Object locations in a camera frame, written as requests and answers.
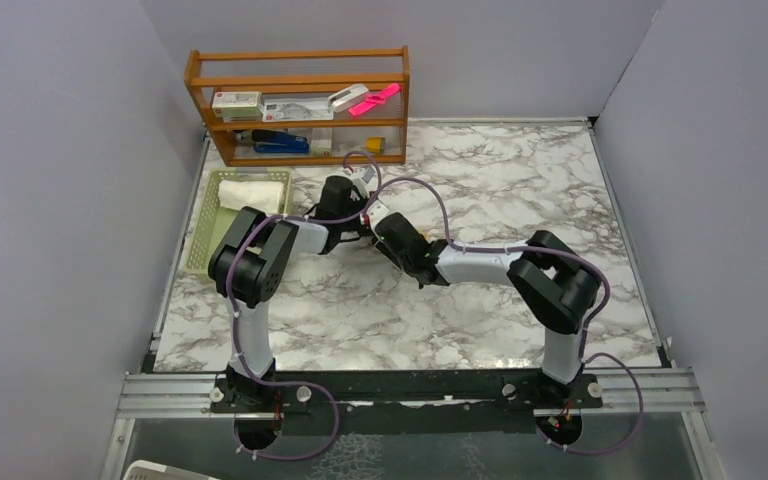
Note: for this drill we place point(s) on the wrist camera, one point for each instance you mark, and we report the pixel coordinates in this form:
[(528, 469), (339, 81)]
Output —
[(374, 214), (364, 179)]

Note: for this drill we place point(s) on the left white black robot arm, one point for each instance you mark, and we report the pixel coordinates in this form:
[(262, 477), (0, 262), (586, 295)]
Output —
[(250, 260)]

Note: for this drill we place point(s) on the pink plastic tool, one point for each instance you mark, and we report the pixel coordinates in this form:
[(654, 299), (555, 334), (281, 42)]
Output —
[(374, 100)]

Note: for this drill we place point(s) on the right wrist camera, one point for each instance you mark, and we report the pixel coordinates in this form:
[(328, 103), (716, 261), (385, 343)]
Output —
[(374, 214)]

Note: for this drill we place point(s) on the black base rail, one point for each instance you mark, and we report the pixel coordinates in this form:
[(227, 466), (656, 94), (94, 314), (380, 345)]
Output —
[(397, 402)]

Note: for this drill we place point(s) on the white small box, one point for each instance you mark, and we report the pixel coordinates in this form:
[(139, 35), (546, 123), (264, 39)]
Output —
[(320, 142)]

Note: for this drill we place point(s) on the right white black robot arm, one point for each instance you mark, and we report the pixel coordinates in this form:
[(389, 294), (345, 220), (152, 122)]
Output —
[(556, 285)]

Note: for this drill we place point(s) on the brown yellow towels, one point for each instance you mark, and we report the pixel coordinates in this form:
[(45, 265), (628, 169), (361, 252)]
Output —
[(368, 238)]

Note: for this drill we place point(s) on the yellow small object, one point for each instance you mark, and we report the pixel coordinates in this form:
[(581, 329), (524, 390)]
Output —
[(375, 145)]

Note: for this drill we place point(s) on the white stapler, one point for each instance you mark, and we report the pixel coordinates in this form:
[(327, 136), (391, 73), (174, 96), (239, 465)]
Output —
[(347, 97)]

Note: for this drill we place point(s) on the green plastic basket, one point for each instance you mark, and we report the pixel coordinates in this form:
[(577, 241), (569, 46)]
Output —
[(212, 221)]

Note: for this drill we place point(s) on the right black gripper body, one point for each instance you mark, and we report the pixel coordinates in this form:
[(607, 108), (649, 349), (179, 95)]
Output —
[(395, 257)]

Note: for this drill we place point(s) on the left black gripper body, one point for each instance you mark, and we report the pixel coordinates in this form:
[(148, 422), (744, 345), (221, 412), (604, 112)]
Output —
[(355, 224)]

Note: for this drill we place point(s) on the blue stapler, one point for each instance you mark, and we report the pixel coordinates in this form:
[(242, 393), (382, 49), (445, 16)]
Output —
[(267, 141)]

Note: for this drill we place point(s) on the white green box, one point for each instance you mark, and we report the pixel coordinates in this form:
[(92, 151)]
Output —
[(237, 105)]

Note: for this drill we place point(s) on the white flat package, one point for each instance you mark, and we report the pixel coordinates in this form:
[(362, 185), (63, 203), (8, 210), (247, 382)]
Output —
[(297, 109)]

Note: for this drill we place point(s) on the white towel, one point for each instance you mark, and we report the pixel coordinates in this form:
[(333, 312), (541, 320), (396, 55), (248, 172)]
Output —
[(266, 196)]

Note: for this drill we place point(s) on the wooden shelf rack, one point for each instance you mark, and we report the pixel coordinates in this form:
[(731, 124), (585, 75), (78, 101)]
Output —
[(304, 74)]

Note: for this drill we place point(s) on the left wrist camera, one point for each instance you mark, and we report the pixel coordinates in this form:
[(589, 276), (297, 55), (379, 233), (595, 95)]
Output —
[(364, 179)]

